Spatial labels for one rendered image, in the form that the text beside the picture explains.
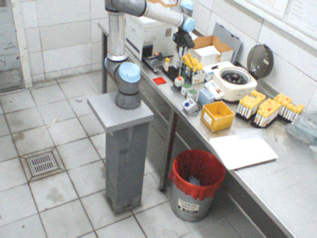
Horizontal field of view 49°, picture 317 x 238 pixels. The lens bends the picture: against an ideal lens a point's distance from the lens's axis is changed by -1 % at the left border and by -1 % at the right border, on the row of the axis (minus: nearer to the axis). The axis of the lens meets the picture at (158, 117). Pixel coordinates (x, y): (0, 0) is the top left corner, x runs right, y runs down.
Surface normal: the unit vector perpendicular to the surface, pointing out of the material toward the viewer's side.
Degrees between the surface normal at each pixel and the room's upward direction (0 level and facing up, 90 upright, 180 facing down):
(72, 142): 0
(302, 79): 90
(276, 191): 0
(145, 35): 90
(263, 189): 0
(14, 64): 90
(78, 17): 90
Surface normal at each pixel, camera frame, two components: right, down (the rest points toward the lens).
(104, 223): 0.10, -0.77
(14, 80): 0.48, 0.59
